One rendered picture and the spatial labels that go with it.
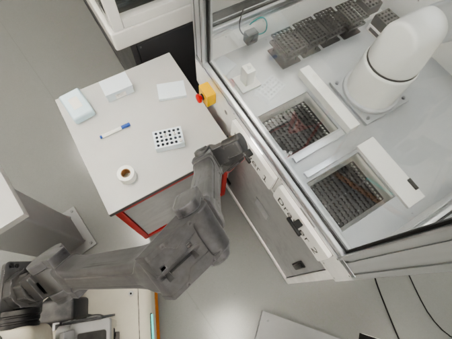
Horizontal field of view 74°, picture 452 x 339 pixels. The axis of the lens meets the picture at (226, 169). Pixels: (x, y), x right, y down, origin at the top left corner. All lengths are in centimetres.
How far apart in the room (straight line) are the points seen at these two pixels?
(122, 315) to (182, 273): 128
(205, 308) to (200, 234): 150
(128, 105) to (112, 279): 105
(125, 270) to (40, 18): 293
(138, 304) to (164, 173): 72
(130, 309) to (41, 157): 126
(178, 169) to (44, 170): 129
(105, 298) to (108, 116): 90
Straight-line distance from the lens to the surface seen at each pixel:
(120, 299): 171
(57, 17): 321
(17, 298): 81
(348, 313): 209
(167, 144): 130
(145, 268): 42
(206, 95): 126
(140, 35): 160
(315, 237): 107
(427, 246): 71
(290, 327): 195
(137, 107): 144
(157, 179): 126
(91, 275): 57
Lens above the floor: 192
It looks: 67 degrees down
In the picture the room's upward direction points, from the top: 6 degrees clockwise
